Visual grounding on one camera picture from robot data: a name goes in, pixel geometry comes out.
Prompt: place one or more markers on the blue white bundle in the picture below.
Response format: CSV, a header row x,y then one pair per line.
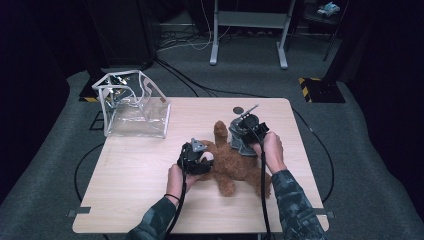
x,y
328,9

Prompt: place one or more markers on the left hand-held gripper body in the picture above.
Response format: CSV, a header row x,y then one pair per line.
x,y
188,160

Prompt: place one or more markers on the grey table bracket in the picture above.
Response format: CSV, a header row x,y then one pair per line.
x,y
79,211
328,215

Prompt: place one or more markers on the white metal desk frame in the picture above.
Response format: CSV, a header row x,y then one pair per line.
x,y
250,20

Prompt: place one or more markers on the black wristband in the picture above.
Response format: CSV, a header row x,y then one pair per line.
x,y
171,196

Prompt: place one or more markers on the person's right hand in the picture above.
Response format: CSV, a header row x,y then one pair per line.
x,y
273,153

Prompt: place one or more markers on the brown teddy bear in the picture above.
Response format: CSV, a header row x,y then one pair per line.
x,y
233,166

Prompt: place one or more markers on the person's left hand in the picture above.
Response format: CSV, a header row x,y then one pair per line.
x,y
180,183

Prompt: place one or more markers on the black side table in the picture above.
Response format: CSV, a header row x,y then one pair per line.
x,y
320,23

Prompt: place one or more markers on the clear plastic bag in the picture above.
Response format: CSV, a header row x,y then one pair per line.
x,y
133,113

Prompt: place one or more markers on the black striped stand base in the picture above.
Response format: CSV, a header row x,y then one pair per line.
x,y
325,91
87,91

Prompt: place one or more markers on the black cabinet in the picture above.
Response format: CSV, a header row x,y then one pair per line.
x,y
123,33

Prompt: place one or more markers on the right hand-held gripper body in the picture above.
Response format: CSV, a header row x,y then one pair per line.
x,y
253,128

